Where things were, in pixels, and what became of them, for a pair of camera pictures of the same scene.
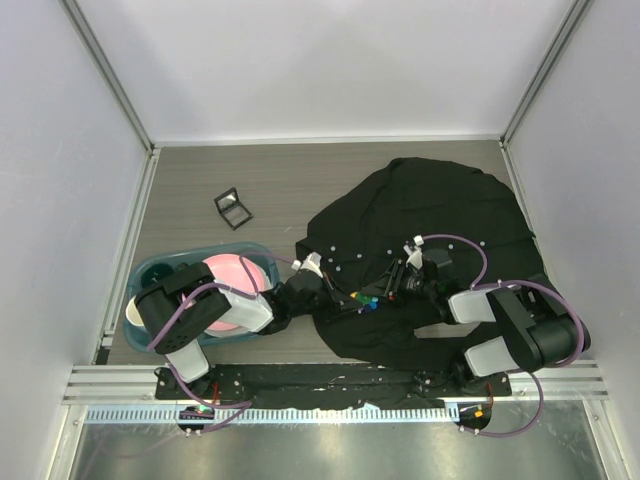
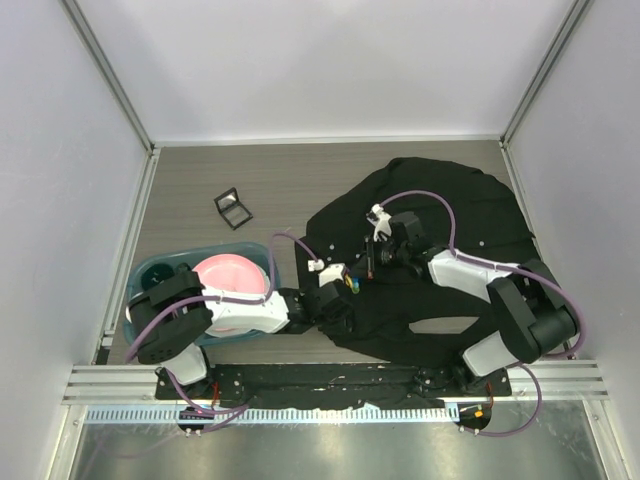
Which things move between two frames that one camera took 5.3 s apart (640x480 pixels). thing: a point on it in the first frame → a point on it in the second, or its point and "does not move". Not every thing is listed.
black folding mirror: [231, 208] does not move
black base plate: [329, 383] does not move
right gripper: [385, 287] → [371, 249]
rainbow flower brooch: [368, 302] → [353, 282]
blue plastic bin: [264, 254] does not move
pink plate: [228, 268] does not move
